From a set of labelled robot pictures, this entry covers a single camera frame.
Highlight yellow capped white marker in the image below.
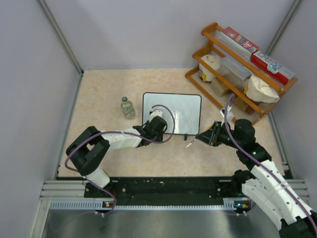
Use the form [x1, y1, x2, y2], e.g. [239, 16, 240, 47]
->
[185, 125, 214, 149]

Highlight red white foil box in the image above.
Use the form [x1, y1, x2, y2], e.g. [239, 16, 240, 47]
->
[218, 27, 260, 60]

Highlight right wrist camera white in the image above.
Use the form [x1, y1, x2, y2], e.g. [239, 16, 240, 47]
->
[220, 106, 234, 125]

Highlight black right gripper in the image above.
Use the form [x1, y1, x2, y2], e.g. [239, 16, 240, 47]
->
[196, 120, 242, 149]

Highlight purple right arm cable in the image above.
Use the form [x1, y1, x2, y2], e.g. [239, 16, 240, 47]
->
[223, 93, 317, 234]

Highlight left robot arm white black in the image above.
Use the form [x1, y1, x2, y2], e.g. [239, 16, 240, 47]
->
[66, 116, 167, 197]

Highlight red white wrap box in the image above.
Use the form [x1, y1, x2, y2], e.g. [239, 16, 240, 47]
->
[250, 51, 296, 85]

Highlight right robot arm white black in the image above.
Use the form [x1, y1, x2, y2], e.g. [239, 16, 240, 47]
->
[195, 119, 317, 238]

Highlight grey white box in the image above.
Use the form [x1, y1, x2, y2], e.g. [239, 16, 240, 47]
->
[218, 57, 251, 83]

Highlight white cup paper cover right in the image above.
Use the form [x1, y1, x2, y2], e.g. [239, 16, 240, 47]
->
[244, 74, 280, 103]

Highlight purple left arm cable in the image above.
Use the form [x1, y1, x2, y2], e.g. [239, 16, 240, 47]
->
[64, 104, 176, 214]

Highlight tan sponge block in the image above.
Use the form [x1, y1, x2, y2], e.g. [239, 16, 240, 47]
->
[211, 78, 231, 97]

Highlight white whiteboard black frame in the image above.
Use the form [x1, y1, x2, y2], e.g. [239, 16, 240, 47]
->
[142, 92, 202, 135]

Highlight white cup paper cover left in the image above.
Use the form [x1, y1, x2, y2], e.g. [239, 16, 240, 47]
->
[198, 54, 222, 84]

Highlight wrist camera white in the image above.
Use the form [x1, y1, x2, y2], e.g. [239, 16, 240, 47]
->
[149, 109, 163, 122]
[220, 106, 234, 125]

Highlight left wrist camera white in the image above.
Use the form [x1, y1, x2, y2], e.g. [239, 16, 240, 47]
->
[149, 109, 163, 122]

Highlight brown block on shelf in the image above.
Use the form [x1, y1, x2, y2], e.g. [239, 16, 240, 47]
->
[234, 97, 254, 115]

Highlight clear glass bottle green cap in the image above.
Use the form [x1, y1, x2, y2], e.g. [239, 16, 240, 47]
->
[120, 97, 135, 119]

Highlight orange wooden shelf rack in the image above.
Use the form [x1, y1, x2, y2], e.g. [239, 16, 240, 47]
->
[185, 23, 297, 124]

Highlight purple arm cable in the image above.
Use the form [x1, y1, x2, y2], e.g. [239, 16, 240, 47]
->
[223, 93, 317, 234]
[64, 104, 176, 214]

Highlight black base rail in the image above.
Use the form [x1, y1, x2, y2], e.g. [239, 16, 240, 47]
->
[55, 176, 263, 206]

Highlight white cup paper cover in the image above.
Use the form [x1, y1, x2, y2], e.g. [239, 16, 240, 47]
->
[198, 54, 222, 84]
[244, 74, 280, 103]

